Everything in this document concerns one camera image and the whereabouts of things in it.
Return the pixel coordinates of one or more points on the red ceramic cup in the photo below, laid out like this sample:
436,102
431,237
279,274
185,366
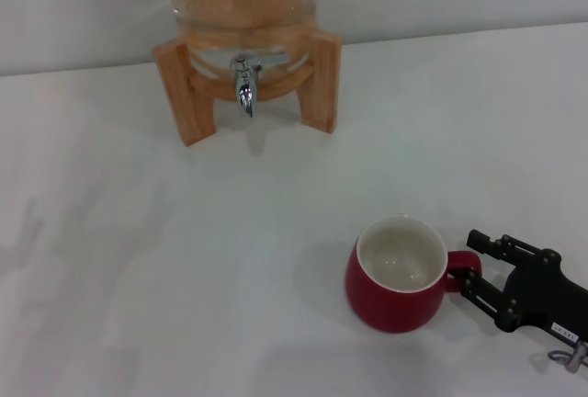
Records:
386,305

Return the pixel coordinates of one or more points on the wooden dispenser stand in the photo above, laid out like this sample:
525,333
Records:
184,94

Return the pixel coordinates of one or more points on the chrome faucet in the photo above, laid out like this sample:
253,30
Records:
245,89

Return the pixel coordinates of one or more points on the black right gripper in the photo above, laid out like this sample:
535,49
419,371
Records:
544,296

